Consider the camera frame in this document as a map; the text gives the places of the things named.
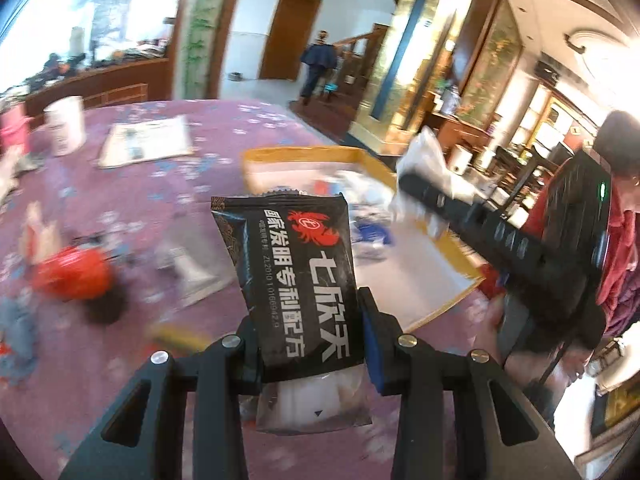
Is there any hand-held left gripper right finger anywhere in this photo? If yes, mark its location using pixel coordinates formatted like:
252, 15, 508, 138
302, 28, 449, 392
357, 287, 583, 480

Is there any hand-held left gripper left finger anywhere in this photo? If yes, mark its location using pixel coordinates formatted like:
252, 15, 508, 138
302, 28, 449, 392
60, 317, 263, 480

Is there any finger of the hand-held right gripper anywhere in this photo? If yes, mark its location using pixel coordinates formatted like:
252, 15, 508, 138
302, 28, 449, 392
397, 172, 551, 286

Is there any yellow cardboard box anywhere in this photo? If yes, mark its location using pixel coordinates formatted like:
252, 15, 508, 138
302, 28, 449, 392
241, 146, 486, 333

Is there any black snack packet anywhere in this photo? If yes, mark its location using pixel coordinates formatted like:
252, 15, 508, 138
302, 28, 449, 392
210, 194, 373, 433

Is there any red plastic bag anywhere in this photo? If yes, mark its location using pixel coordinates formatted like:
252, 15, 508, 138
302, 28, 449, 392
32, 245, 113, 301

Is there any person's right hand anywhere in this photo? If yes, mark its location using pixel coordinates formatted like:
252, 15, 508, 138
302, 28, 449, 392
472, 292, 506, 366

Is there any person's upper body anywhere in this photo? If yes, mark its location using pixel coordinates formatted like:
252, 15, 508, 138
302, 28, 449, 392
590, 110, 640, 341

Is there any white cup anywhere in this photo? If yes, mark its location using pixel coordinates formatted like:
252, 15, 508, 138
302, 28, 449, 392
447, 145, 473, 173

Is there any wooden display cabinet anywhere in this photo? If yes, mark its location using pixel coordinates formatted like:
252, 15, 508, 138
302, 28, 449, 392
425, 75, 596, 231

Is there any blue white bundle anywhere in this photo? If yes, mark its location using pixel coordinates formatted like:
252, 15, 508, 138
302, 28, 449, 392
352, 217, 396, 256

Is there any black cylindrical can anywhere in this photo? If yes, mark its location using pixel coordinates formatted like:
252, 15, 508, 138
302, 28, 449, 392
85, 290, 128, 323

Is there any wooden stair railing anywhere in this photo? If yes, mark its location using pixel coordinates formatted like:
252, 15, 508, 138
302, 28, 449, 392
330, 25, 391, 111

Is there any stack of printed papers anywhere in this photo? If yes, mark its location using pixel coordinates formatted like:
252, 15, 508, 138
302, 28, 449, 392
97, 115, 196, 170

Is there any blue fuzzy cloth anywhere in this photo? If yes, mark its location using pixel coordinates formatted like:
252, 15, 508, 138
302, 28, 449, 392
0, 295, 41, 386

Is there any red white snack packet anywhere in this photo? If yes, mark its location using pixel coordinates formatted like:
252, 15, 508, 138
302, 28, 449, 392
20, 202, 61, 266

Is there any brown wooden door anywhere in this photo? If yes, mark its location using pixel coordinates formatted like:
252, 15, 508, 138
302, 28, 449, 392
259, 0, 321, 81

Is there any white plastic jar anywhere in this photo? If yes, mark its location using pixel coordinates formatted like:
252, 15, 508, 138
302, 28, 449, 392
44, 96, 86, 157

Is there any pink sleeved bottle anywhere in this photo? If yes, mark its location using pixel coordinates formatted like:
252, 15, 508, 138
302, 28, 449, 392
0, 105, 31, 153

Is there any pile of assorted tools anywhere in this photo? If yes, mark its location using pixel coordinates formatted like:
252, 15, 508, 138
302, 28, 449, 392
20, 42, 168, 86

